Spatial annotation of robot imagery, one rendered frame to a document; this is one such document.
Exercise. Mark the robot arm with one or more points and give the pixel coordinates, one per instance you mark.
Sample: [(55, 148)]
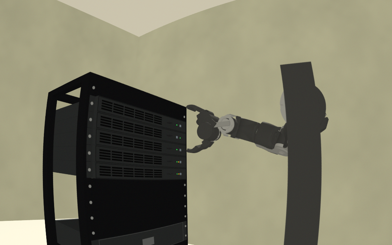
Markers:
[(265, 135)]

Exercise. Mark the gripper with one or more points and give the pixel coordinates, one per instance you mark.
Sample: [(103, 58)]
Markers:
[(208, 128)]

